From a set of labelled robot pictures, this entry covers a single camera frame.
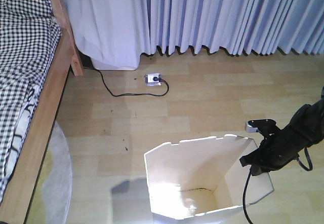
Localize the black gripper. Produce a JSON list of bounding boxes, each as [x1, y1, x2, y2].
[[239, 132, 300, 176]]

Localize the white plastic trash bin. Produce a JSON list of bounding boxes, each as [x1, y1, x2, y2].
[[144, 134, 274, 223]]

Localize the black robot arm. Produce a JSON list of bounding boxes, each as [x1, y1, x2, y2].
[[239, 92, 323, 176]]

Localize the white pleated curtain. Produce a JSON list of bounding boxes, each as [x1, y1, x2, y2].
[[65, 0, 323, 70]]

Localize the round grey rug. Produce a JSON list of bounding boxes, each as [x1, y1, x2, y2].
[[26, 122, 72, 223]]

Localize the black white checkered bedding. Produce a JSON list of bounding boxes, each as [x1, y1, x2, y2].
[[1, 0, 62, 196]]

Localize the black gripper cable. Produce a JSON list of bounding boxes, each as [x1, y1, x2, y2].
[[242, 142, 313, 224]]

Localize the black power cord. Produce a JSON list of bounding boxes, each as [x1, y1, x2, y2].
[[83, 66, 170, 98]]

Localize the wooden bed frame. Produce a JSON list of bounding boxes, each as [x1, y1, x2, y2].
[[1, 0, 83, 223]]

